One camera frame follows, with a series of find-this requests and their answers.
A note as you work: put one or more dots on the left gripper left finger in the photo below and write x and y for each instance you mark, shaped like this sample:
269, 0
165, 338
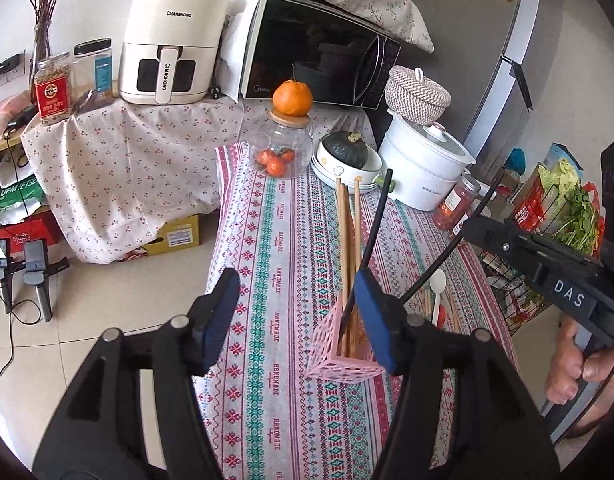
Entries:
131, 411

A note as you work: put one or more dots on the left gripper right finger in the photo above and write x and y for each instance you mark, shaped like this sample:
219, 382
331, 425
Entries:
462, 412

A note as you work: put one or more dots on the red chopstick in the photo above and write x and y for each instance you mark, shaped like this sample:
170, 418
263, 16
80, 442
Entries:
441, 318

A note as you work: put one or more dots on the bamboo chopstick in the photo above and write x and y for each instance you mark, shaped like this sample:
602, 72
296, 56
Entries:
352, 340
427, 302
350, 254

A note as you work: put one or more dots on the white plastic spoon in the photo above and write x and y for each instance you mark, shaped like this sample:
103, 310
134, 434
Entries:
438, 285

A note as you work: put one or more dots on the black chopstick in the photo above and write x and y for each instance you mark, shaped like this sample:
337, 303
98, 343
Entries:
426, 276
367, 254

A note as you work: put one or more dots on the pink lattice utensil holder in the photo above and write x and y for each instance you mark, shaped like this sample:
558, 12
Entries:
326, 361

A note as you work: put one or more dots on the light wooden chopstick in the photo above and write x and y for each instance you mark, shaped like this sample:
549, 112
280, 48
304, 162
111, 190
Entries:
342, 203

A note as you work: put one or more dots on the person's right hand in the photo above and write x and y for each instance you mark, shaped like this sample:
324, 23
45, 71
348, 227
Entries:
569, 364

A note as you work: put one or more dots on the red plastic bag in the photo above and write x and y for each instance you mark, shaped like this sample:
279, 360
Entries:
594, 223

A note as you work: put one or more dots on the leafy green vegetables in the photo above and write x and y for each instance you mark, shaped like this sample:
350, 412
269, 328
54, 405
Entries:
563, 204

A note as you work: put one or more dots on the jar of red snacks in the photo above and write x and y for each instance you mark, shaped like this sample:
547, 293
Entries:
458, 201

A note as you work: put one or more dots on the patterned striped tablecloth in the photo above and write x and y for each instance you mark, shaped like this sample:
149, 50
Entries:
264, 415

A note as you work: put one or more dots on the white electric cooking pot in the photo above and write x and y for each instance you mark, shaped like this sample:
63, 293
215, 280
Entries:
427, 161

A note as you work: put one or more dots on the yellow cardboard box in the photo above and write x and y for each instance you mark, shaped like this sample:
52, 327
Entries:
174, 236

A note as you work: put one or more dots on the grey refrigerator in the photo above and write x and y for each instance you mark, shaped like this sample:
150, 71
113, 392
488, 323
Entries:
494, 57

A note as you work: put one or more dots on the floral white cabinet cloth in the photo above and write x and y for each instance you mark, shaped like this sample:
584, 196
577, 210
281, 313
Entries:
114, 176

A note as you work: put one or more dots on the woven lidded basket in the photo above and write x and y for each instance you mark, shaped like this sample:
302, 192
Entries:
414, 96

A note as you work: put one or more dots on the dark green squash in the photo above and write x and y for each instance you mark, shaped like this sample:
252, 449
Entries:
347, 147

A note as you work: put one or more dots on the glass jar with tomatoes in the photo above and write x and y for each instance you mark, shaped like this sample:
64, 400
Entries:
281, 147

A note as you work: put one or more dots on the black microwave oven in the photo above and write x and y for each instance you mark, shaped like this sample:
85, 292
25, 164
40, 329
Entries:
343, 60

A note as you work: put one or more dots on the orange tangerine on jar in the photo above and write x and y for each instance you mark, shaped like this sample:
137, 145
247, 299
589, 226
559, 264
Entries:
293, 98

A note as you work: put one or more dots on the red label nut jar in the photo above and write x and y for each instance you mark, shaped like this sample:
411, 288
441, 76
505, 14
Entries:
52, 83

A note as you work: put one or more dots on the blue label plastic jar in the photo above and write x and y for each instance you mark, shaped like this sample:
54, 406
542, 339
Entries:
92, 74

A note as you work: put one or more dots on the black power strip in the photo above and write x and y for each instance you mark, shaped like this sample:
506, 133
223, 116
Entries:
11, 63

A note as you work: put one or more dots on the white air fryer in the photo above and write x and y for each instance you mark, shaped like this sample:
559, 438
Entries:
169, 50

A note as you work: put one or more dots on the vase with dry branches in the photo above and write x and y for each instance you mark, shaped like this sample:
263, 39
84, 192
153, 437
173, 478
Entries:
42, 15

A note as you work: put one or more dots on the black wire storage rack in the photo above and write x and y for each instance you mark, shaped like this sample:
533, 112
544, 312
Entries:
511, 284

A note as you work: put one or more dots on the white bowl green handle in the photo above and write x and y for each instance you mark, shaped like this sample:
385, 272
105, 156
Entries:
330, 170

